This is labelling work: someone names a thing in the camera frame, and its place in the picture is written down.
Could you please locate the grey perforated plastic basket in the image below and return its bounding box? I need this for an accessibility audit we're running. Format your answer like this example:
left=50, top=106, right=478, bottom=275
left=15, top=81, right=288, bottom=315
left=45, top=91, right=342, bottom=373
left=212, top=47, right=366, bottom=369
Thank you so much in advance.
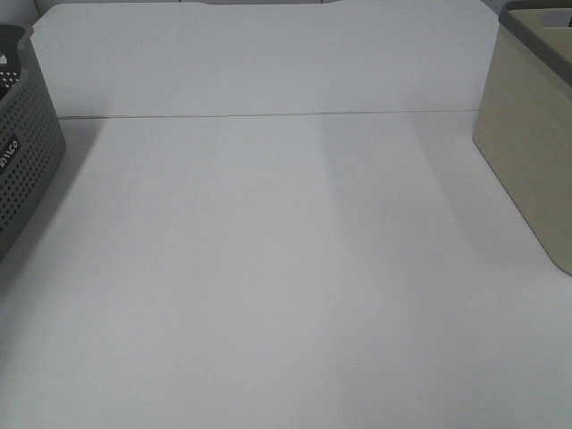
left=1, top=22, right=66, bottom=257

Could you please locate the beige plastic storage bin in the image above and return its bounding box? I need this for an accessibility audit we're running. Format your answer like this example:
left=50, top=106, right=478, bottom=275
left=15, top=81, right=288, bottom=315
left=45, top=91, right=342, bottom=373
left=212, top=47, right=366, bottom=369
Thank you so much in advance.
left=473, top=1, right=571, bottom=273

